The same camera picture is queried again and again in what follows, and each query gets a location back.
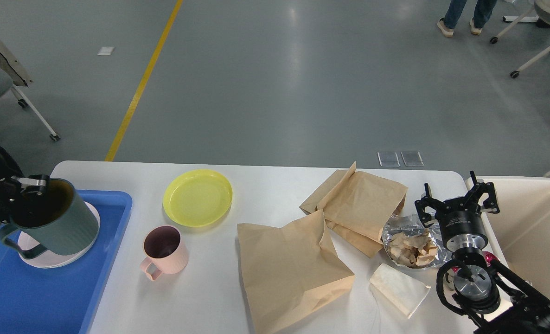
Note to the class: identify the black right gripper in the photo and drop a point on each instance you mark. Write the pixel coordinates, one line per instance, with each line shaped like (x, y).
(463, 226)

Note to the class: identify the green ribbed mug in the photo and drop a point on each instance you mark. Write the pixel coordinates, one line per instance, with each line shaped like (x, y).
(59, 220)

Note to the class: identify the pink ribbed mug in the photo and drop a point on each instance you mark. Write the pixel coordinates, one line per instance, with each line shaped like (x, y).
(166, 252)

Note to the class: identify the yellow plastic plate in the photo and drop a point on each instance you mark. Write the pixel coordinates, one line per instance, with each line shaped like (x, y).
(198, 198)

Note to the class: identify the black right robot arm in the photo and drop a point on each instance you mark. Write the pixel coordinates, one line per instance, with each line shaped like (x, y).
(473, 283)

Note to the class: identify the red object under arm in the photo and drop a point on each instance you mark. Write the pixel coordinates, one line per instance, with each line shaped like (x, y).
(489, 258)

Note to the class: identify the foil tray with crumpled paper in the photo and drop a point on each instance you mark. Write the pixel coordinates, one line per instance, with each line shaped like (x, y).
(411, 245)

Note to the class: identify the clear floor plate right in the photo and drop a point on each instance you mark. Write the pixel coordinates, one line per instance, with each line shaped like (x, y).
(412, 159)

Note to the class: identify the clear floor plate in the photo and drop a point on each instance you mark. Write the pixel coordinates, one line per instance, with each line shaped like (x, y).
(388, 159)
(412, 159)

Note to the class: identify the pink plate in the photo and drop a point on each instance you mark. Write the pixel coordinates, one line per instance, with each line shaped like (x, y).
(49, 259)

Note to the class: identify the beige plastic bin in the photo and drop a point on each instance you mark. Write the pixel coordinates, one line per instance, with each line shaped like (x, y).
(522, 227)

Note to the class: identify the clear floor plate left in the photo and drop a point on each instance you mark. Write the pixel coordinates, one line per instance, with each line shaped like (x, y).
(388, 159)

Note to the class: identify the rear brown paper bag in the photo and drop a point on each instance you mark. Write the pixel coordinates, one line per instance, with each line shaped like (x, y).
(356, 205)

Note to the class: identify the white paper napkin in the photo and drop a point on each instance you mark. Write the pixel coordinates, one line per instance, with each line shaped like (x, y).
(403, 291)

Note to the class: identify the blue plastic tray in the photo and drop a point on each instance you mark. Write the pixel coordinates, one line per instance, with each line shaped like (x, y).
(63, 300)

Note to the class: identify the large brown paper bag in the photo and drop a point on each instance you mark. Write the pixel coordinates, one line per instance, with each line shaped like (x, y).
(290, 272)

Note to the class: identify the white chair base right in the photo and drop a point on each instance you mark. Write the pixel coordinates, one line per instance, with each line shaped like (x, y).
(525, 39)

